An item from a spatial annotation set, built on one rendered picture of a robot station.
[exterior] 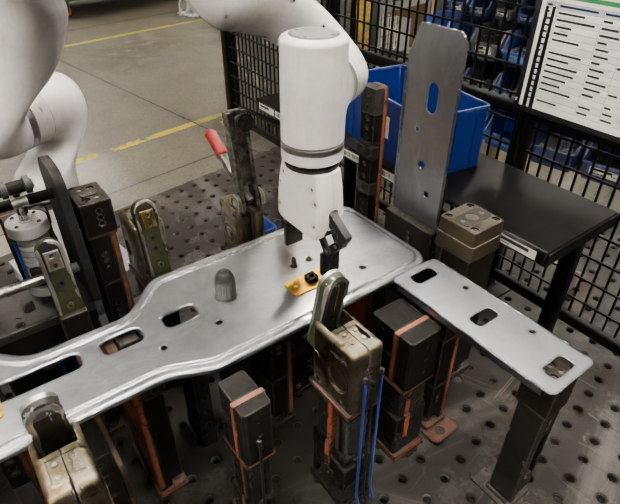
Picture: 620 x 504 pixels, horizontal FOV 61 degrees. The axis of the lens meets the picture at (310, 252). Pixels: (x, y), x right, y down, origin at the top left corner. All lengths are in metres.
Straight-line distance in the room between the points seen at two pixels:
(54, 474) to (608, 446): 0.89
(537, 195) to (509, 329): 0.36
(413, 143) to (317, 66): 0.37
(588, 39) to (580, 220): 0.31
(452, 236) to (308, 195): 0.30
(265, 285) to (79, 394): 0.30
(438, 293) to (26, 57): 0.75
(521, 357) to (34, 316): 0.72
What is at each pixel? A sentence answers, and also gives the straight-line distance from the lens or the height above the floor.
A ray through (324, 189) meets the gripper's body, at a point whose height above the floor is 1.19.
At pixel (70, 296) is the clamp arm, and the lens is 0.86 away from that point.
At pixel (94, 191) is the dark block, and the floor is 1.12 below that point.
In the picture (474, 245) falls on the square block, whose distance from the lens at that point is 0.89.
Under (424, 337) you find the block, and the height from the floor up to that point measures 0.98.
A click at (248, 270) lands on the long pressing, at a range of 0.87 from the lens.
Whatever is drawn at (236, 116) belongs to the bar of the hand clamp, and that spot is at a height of 1.21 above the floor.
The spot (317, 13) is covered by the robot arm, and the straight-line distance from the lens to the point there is 0.75.
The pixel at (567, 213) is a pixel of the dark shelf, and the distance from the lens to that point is 1.05.
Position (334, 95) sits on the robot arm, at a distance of 0.66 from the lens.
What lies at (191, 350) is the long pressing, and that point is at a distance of 0.75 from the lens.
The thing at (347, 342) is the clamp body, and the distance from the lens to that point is 0.68.
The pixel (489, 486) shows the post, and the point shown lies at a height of 0.71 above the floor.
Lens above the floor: 1.53
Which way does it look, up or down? 36 degrees down
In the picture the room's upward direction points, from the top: straight up
